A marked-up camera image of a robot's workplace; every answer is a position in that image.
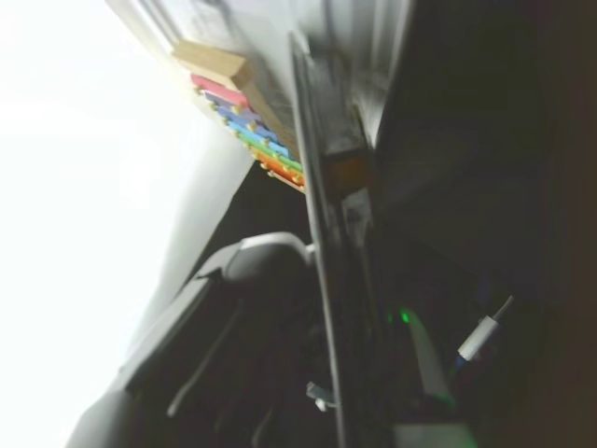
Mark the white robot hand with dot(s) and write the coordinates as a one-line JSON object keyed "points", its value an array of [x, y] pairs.
{"points": [[261, 261]]}

